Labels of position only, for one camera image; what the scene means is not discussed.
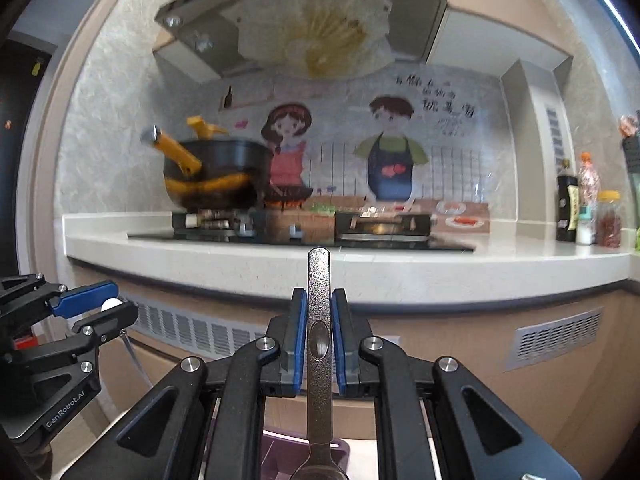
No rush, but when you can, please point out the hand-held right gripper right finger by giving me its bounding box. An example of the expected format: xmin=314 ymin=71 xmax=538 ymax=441
xmin=331 ymin=287 xmax=583 ymax=480

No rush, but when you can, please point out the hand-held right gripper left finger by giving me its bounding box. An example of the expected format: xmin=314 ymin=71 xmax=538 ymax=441
xmin=60 ymin=287 xmax=308 ymax=480

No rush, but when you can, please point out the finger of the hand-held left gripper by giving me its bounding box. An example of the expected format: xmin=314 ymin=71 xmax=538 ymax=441
xmin=10 ymin=301 xmax=139 ymax=367
xmin=0 ymin=274 xmax=118 ymax=331

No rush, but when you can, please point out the metal spoon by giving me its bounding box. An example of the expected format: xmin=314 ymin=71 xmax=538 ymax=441
xmin=291 ymin=247 xmax=351 ymax=480

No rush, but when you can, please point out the purple utensil holder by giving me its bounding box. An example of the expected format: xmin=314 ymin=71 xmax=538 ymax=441
xmin=260 ymin=427 xmax=351 ymax=480

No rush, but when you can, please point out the long cabinet vent grille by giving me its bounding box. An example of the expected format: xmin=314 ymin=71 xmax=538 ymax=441
xmin=125 ymin=297 xmax=273 ymax=357

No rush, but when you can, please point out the black gas stove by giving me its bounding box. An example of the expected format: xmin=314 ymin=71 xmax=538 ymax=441
xmin=127 ymin=207 xmax=476 ymax=253

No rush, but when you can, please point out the black door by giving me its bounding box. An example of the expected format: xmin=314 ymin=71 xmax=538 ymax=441
xmin=0 ymin=35 xmax=57 ymax=281

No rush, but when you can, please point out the small cabinet vent grille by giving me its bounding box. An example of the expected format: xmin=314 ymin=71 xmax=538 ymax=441
xmin=515 ymin=306 xmax=603 ymax=372

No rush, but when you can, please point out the dark sauce bottle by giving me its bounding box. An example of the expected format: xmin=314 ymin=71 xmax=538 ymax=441
xmin=556 ymin=159 xmax=581 ymax=243

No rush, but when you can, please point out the small white bottle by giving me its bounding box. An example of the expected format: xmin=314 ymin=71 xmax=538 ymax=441
xmin=576 ymin=207 xmax=598 ymax=246

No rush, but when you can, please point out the jar with yellow lid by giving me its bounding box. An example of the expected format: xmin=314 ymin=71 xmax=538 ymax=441
xmin=595 ymin=190 xmax=623 ymax=249

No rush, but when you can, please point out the plastic bottle with orange cap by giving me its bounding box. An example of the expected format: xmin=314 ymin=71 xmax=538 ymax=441
xmin=577 ymin=152 xmax=602 ymax=221

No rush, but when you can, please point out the glass range hood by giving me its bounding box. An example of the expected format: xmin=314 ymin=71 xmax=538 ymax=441
xmin=152 ymin=0 xmax=573 ymax=83

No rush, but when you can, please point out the white light strip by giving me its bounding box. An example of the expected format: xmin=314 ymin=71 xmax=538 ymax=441
xmin=590 ymin=0 xmax=640 ymax=53

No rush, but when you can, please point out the cartoon wall poster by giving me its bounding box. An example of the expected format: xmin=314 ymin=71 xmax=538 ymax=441
xmin=220 ymin=62 xmax=493 ymax=233

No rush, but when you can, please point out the black pot with yellow handle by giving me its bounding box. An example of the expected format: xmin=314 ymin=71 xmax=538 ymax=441
xmin=140 ymin=116 xmax=273 ymax=211

